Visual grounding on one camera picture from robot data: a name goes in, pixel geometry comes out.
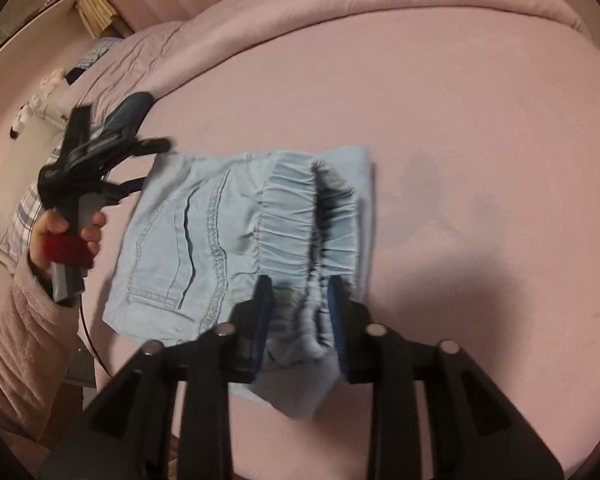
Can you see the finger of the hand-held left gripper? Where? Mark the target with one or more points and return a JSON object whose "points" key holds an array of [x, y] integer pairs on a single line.
{"points": [[127, 189], [150, 146]]}

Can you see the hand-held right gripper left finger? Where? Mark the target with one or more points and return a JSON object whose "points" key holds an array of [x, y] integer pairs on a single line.
{"points": [[265, 320]]}

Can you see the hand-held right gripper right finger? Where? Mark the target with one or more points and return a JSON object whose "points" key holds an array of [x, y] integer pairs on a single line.
{"points": [[336, 325]]}

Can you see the white plush toy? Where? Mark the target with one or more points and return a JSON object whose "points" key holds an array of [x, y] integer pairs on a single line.
{"points": [[24, 114]]}

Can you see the yellowish striped object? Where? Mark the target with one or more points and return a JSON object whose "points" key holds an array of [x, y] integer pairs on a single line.
{"points": [[97, 7]]}

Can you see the person's left forearm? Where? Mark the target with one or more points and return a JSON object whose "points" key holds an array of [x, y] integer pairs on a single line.
{"points": [[20, 350]]}

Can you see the person's left hand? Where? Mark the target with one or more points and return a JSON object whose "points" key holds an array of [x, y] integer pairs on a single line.
{"points": [[47, 225]]}

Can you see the light blue denim pants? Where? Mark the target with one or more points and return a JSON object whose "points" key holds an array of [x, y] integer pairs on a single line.
{"points": [[180, 240]]}

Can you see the plaid pillow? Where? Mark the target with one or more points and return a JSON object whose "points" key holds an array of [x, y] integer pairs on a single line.
{"points": [[10, 220]]}

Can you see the white cabinet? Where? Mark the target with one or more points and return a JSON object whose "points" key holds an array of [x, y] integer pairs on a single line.
{"points": [[30, 5]]}

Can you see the blue plaid cloth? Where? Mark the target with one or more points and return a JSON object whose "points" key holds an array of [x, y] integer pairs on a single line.
{"points": [[99, 50]]}

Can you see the pink bed sheet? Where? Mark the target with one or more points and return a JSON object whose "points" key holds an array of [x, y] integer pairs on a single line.
{"points": [[455, 110]]}

